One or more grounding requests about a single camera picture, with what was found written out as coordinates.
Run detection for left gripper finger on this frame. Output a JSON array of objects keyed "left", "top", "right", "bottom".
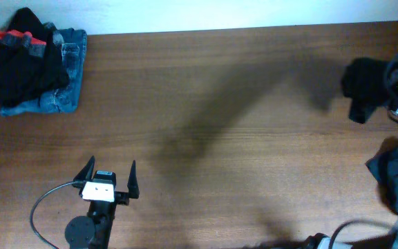
[
  {"left": 127, "top": 161, "right": 140, "bottom": 199},
  {"left": 73, "top": 156, "right": 95, "bottom": 181}
]

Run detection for black t-shirt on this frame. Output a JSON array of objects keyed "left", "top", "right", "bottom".
[{"left": 341, "top": 57, "right": 398, "bottom": 124}]

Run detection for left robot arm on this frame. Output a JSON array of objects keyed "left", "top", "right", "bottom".
[{"left": 64, "top": 157, "right": 140, "bottom": 248}]

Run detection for dark garment with white logo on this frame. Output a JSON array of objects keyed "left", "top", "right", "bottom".
[{"left": 366, "top": 145, "right": 398, "bottom": 215}]

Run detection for black garment with red trim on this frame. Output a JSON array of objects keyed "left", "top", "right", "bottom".
[{"left": 0, "top": 8, "right": 70, "bottom": 107}]

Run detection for folded blue denim jeans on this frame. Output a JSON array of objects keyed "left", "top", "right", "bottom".
[{"left": 0, "top": 28, "right": 87, "bottom": 116}]

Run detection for right black cable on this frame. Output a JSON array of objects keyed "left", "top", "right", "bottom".
[{"left": 326, "top": 42, "right": 398, "bottom": 249}]

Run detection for black cable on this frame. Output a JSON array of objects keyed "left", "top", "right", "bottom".
[
  {"left": 326, "top": 42, "right": 398, "bottom": 249},
  {"left": 29, "top": 180, "right": 82, "bottom": 249}
]

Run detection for left black cable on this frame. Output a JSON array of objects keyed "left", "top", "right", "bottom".
[{"left": 29, "top": 180, "right": 82, "bottom": 249}]

